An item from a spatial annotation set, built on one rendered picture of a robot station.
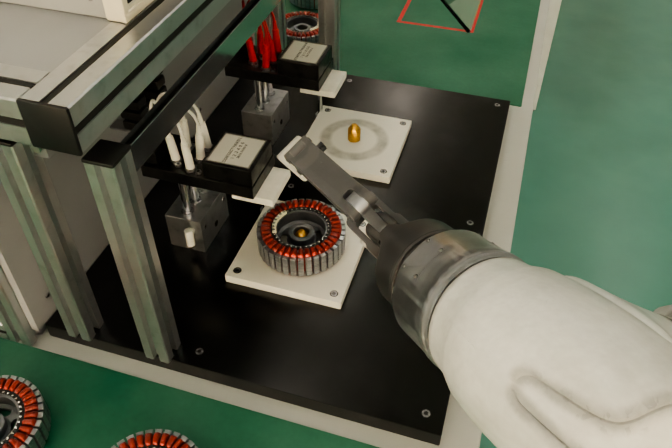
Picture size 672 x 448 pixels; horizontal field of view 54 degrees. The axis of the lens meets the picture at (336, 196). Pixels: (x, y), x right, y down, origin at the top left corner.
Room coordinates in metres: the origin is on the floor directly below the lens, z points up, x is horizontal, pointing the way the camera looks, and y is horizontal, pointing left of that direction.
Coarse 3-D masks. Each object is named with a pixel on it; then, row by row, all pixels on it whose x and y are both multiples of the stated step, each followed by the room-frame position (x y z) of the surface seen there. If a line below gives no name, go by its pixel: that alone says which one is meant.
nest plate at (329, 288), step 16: (256, 224) 0.64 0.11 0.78; (256, 240) 0.61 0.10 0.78; (352, 240) 0.61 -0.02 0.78; (240, 256) 0.58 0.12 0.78; (256, 256) 0.58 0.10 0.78; (352, 256) 0.58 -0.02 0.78; (240, 272) 0.55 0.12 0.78; (256, 272) 0.55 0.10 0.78; (272, 272) 0.55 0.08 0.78; (320, 272) 0.55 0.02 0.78; (336, 272) 0.55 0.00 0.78; (352, 272) 0.55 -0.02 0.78; (256, 288) 0.54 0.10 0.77; (272, 288) 0.53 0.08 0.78; (288, 288) 0.53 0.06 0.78; (304, 288) 0.53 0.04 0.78; (320, 288) 0.53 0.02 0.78; (336, 288) 0.53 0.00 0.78; (336, 304) 0.51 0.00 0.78
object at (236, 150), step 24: (192, 144) 0.66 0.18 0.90; (216, 144) 0.63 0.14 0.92; (240, 144) 0.63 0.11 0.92; (264, 144) 0.63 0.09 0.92; (144, 168) 0.62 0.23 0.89; (168, 168) 0.62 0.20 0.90; (216, 168) 0.59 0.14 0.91; (240, 168) 0.59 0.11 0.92; (264, 168) 0.62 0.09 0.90; (192, 192) 0.64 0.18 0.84; (240, 192) 0.58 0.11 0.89; (264, 192) 0.59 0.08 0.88
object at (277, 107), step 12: (252, 96) 0.88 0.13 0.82; (276, 96) 0.88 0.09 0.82; (288, 96) 0.90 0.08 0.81; (252, 108) 0.85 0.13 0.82; (264, 108) 0.85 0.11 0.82; (276, 108) 0.85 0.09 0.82; (288, 108) 0.90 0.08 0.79; (252, 120) 0.84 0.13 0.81; (264, 120) 0.83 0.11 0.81; (276, 120) 0.85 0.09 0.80; (288, 120) 0.89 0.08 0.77; (252, 132) 0.84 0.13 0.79; (264, 132) 0.83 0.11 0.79; (276, 132) 0.84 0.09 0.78
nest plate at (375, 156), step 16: (320, 112) 0.90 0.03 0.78; (336, 112) 0.90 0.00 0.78; (352, 112) 0.90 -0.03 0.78; (320, 128) 0.86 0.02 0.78; (336, 128) 0.86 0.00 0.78; (368, 128) 0.86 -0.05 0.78; (384, 128) 0.86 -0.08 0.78; (400, 128) 0.86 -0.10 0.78; (336, 144) 0.82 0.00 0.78; (352, 144) 0.82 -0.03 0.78; (368, 144) 0.82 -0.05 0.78; (384, 144) 0.82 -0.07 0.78; (400, 144) 0.82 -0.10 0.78; (336, 160) 0.78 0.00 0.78; (352, 160) 0.78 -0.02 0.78; (368, 160) 0.78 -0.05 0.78; (384, 160) 0.78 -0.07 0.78; (352, 176) 0.75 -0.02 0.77; (368, 176) 0.74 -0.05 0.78; (384, 176) 0.74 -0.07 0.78
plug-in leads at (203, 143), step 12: (180, 120) 0.66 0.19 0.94; (180, 132) 0.61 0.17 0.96; (204, 132) 0.65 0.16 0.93; (168, 144) 0.62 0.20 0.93; (180, 144) 0.61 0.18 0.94; (204, 144) 0.65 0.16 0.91; (156, 156) 0.62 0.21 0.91; (180, 156) 0.63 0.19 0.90; (204, 156) 0.63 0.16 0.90; (192, 168) 0.61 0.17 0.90
